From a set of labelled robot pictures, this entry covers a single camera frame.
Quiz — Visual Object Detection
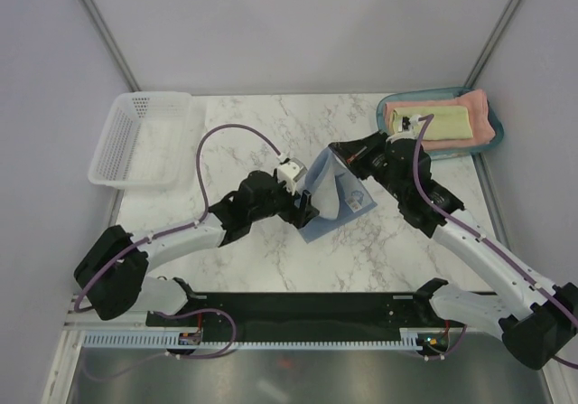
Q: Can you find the pink terry towel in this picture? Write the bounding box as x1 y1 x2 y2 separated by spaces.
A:
383 89 496 152

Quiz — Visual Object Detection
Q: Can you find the left corner frame post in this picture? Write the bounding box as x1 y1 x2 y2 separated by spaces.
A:
79 0 141 92

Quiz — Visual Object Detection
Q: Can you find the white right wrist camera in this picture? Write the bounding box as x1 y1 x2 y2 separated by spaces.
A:
397 114 428 139

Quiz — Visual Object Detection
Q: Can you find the corner frame post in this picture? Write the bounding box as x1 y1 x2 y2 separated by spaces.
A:
79 0 141 92
463 0 525 88

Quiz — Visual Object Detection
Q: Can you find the yellow green towel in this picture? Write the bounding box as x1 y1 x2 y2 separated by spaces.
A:
389 106 473 141

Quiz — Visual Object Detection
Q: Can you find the teal transparent plastic tray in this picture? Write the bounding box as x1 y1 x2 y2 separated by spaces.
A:
376 87 504 159

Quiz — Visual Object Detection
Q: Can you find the white slotted cable duct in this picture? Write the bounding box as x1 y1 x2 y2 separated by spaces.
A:
82 329 422 352

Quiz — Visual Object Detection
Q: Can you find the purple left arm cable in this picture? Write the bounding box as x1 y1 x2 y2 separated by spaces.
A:
73 123 284 382

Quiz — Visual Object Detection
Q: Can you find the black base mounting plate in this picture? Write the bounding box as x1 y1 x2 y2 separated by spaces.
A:
144 290 469 349

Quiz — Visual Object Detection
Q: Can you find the right corner frame post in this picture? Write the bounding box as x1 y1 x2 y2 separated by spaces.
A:
463 0 525 88

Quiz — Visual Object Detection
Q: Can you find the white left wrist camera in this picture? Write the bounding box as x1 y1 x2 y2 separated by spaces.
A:
275 153 307 194

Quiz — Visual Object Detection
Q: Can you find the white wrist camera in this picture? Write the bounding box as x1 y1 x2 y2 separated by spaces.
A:
275 153 307 194
397 114 428 139

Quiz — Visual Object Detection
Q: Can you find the white plastic basket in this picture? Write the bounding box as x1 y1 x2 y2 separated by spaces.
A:
88 91 192 190

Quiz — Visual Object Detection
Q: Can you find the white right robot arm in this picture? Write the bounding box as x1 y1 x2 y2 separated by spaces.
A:
329 133 577 371

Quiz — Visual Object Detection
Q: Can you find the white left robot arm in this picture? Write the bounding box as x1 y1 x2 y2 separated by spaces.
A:
73 171 319 326

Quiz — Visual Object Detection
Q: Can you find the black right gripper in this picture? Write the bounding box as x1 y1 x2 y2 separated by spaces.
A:
331 130 407 202

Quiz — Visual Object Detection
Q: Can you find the blue towel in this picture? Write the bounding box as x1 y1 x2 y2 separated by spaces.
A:
299 147 377 243

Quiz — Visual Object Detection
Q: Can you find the silver aluminium rail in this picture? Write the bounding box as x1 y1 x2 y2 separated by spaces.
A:
62 293 153 331

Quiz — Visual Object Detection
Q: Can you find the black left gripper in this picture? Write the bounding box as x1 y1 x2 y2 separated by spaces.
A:
249 176 319 230

